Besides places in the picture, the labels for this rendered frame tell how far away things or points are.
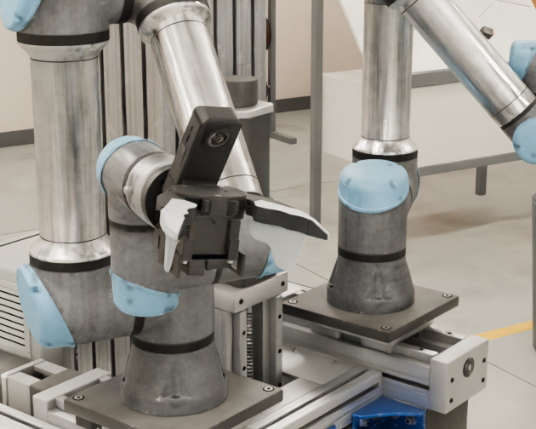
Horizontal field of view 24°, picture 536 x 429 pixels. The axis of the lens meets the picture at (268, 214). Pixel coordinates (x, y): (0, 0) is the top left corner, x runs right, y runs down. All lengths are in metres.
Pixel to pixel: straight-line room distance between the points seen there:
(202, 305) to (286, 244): 0.53
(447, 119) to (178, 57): 4.73
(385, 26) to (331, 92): 4.18
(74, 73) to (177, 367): 0.43
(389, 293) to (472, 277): 3.76
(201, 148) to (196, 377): 0.58
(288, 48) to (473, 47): 7.37
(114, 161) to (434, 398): 0.87
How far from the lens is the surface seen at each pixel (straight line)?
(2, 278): 2.14
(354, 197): 2.04
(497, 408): 4.52
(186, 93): 1.50
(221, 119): 1.18
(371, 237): 2.05
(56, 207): 1.60
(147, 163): 1.30
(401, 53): 2.14
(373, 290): 2.07
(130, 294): 1.38
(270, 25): 8.39
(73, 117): 1.57
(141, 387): 1.72
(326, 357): 2.13
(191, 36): 1.53
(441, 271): 5.88
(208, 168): 1.22
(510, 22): 6.60
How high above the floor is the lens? 1.91
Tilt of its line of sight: 16 degrees down
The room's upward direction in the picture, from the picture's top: straight up
